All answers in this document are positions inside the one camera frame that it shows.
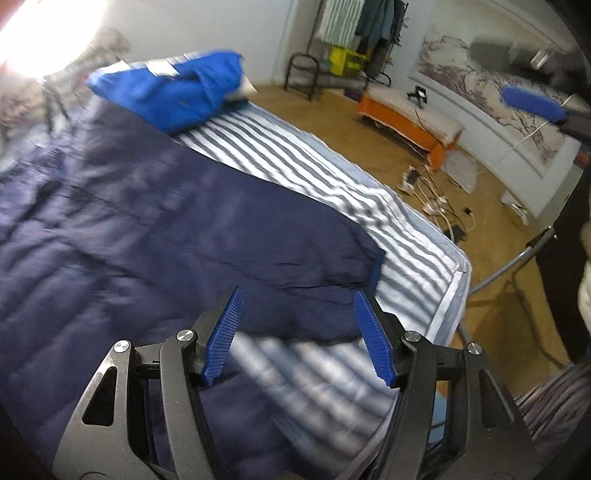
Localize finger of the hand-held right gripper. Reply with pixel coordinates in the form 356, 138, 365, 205
501, 84, 570, 124

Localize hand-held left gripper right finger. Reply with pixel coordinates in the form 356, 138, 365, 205
353, 290, 543, 480

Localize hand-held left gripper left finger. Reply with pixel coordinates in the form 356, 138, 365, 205
53, 286, 245, 480

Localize navy puffer jacket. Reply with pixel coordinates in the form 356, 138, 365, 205
0, 99, 386, 480

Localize clothes rack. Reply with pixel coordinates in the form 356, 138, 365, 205
307, 0, 411, 90

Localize white box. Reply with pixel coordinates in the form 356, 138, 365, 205
501, 191, 533, 227

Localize orange bench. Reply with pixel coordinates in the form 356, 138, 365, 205
358, 85, 465, 171

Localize grey stand leg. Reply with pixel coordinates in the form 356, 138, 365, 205
466, 225, 558, 296

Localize dark hanging jackets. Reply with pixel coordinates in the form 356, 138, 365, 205
355, 0, 408, 52

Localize person's dark clothing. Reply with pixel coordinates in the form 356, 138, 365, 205
538, 138, 591, 365

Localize grey striped cloth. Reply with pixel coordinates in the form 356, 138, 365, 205
425, 362, 591, 480

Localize striped bed sheet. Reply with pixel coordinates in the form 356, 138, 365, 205
0, 53, 472, 480

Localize white green striped garment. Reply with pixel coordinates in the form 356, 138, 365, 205
321, 0, 366, 48

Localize blue and white jacket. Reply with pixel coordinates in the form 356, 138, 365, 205
85, 50, 257, 136

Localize black tripod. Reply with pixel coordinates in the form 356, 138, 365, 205
37, 76, 70, 121

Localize floral quilt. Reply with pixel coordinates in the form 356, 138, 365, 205
0, 28, 134, 139

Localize wall poster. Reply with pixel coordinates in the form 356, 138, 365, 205
418, 23, 583, 178

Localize ring light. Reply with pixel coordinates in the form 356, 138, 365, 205
0, 0, 109, 77

